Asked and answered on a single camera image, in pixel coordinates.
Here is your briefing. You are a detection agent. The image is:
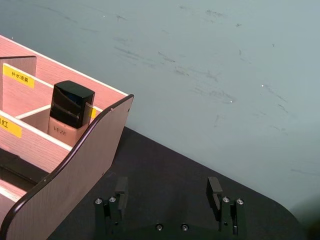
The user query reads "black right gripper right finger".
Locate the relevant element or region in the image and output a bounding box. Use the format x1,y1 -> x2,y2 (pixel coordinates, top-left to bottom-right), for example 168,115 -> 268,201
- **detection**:
205,176 -> 247,237

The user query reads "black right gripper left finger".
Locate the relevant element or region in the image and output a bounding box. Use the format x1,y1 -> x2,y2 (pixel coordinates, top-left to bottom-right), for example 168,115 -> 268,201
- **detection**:
93,176 -> 129,236

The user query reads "pink wooden desk organizer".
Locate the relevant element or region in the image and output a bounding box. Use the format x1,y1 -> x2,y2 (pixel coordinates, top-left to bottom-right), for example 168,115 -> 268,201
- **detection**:
0,34 -> 135,240

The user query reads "beige bottle with black cap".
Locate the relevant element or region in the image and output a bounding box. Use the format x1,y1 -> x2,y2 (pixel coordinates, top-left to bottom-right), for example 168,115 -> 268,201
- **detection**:
47,80 -> 96,147

